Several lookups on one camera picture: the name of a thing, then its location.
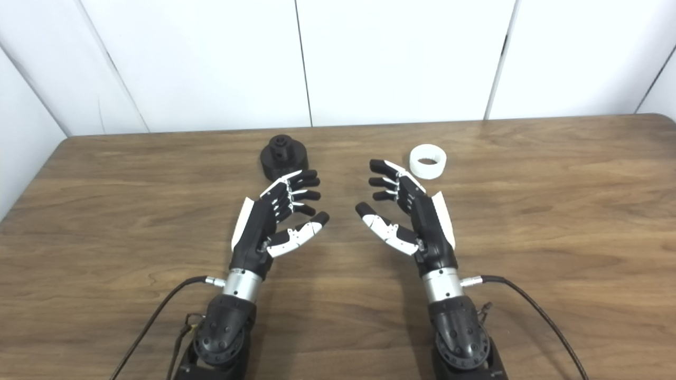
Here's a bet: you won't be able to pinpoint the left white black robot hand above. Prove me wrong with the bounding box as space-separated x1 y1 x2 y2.
230 169 330 280

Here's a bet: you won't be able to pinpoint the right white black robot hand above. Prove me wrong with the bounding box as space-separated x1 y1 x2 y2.
355 159 458 278

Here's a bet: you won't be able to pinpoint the white toothed ring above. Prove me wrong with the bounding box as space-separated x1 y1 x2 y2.
409 144 447 180

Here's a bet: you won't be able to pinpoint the round black stepped part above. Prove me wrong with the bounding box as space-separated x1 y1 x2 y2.
260 135 309 183

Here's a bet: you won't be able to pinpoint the left thin arm wires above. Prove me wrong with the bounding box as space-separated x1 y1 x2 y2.
167 312 206 380

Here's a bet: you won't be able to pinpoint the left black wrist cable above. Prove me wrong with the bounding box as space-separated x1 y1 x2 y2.
109 275 227 380

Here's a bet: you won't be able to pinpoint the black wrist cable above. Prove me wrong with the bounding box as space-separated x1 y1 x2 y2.
461 274 589 380
109 275 227 380

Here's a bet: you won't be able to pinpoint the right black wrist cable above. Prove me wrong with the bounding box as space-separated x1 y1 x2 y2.
461 274 589 380

